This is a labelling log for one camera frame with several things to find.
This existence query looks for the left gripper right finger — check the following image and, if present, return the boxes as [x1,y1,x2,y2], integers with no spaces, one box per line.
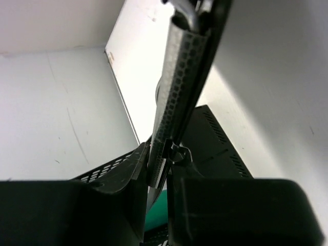
[167,166,324,245]

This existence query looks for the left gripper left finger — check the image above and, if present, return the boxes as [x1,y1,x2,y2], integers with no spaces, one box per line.
[1,143,150,245]

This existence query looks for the green notebook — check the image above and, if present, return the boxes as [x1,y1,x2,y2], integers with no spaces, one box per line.
[145,190,168,232]

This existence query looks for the black mesh file organizer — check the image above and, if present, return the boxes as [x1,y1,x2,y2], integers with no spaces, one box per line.
[73,104,256,246]

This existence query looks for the black clipboard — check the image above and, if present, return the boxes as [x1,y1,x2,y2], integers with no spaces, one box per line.
[147,1,232,208]

